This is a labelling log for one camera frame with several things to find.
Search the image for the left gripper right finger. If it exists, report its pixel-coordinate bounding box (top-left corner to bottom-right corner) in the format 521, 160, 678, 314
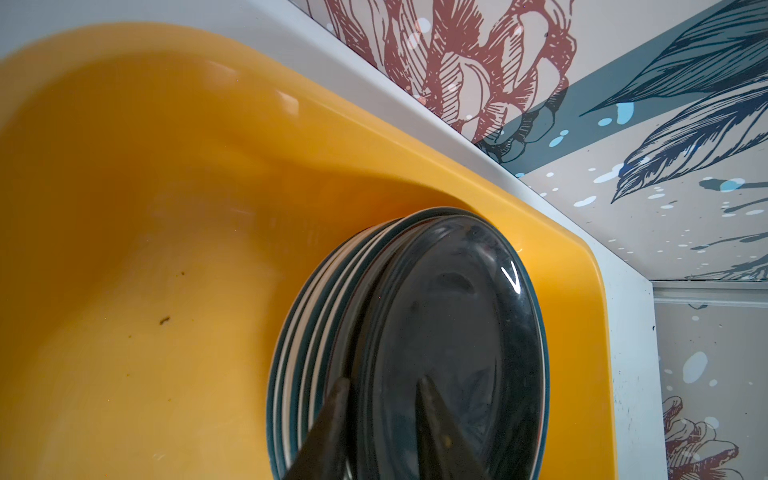
415, 376, 488, 480

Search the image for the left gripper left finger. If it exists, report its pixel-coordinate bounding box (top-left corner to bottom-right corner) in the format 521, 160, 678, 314
282, 378, 351, 480

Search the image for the black round plate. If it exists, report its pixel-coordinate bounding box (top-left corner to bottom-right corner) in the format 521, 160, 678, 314
350, 214, 546, 480

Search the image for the teal patterned plate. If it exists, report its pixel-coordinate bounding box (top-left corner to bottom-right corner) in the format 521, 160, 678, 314
323, 206, 551, 480

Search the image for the yellow plastic bin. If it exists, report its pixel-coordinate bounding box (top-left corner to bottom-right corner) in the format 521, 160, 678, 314
1, 23, 618, 479

